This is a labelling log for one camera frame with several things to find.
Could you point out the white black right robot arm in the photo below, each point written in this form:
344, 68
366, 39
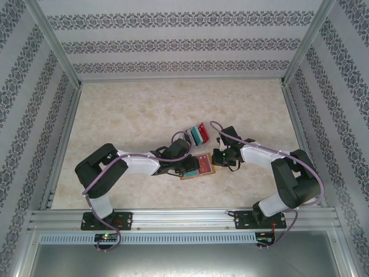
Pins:
259, 154

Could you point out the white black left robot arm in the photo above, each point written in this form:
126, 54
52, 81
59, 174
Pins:
138, 164

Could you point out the aluminium side rail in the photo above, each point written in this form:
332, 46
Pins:
297, 124
62, 144

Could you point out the clear acrylic card stand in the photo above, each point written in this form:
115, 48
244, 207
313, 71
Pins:
201, 143

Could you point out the small controller board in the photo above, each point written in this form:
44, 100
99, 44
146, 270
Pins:
266, 238
106, 237

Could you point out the red credit card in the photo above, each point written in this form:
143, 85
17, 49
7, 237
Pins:
205, 164
204, 133

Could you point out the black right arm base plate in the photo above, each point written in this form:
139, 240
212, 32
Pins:
242, 220

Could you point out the orange leather card holder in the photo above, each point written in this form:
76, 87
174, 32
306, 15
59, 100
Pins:
190, 178

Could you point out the aluminium mounting rail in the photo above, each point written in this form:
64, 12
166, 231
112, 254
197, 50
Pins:
184, 219

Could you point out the aluminium frame post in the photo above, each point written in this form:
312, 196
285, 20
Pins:
310, 43
54, 43

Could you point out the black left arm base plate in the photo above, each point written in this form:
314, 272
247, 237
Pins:
127, 220

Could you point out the teal credit card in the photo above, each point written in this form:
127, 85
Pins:
197, 135
190, 174

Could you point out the grey metal sheet panel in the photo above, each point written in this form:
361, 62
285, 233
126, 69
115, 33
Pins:
184, 259

